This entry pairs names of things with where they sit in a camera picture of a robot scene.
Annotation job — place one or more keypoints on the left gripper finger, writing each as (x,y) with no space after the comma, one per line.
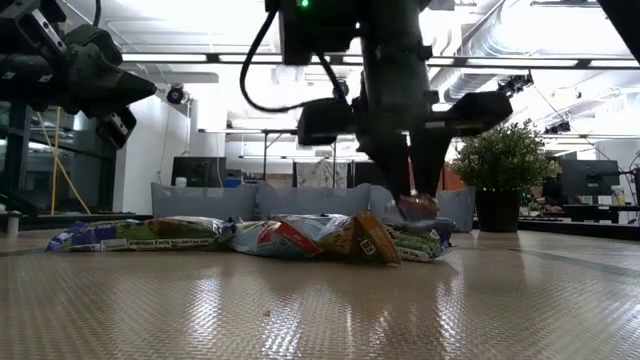
(112,105)
(120,80)

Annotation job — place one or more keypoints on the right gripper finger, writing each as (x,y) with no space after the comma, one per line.
(427,160)
(392,160)

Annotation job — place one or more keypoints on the red brown granola bar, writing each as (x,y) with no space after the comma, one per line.
(419,207)

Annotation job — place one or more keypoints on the orange peanut butter chip bar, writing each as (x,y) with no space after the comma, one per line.
(372,240)

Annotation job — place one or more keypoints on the purple green granola bar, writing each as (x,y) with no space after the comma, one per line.
(140,235)

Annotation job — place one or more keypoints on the snack bars on mat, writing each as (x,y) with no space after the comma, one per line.
(420,245)

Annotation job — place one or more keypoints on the blue granola bar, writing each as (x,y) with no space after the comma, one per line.
(305,221)

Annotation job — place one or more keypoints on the overhead LED light bar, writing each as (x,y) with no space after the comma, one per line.
(165,58)

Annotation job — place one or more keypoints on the round black ceiling fixture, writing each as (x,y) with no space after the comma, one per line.
(341,89)
(175,94)

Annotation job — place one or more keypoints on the transparent grey plastic bin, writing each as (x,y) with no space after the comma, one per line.
(200,202)
(310,200)
(457,210)

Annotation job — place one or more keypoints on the white patterned cloth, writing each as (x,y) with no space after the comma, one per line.
(320,175)

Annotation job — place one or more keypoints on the green potted plant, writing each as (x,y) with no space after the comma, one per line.
(502,165)

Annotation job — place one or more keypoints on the white cup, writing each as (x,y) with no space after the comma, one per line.
(181,182)

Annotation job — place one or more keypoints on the black track light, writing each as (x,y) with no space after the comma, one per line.
(517,82)

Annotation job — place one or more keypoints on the red white snack bag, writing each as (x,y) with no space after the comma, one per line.
(290,240)

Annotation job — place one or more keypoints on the blue box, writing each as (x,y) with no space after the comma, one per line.
(232,183)

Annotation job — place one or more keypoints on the small white cylinder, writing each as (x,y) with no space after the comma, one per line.
(13,224)

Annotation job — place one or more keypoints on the woven baking mat dark border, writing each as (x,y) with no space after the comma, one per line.
(320,310)

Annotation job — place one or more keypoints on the black background desk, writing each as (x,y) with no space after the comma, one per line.
(600,210)

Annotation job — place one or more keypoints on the pale bottle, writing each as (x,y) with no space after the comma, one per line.
(618,196)

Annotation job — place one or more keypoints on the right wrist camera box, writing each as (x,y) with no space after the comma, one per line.
(320,30)

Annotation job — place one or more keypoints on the black background workstation frame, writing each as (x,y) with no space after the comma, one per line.
(265,155)

